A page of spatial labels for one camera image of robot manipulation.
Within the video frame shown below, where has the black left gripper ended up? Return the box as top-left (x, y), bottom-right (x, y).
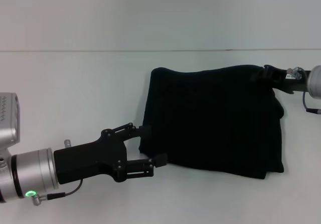
top-left (54, 122), bottom-right (168, 184)

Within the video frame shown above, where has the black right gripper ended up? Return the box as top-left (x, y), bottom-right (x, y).
top-left (252, 64), bottom-right (313, 94)

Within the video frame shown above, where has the black shirt with FREE print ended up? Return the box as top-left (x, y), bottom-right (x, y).
top-left (138, 64), bottom-right (285, 180)

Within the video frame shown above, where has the left gripper cable with plug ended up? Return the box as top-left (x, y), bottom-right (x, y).
top-left (33, 178), bottom-right (83, 206)

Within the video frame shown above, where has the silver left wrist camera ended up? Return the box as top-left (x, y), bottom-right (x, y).
top-left (0, 92), bottom-right (21, 172)

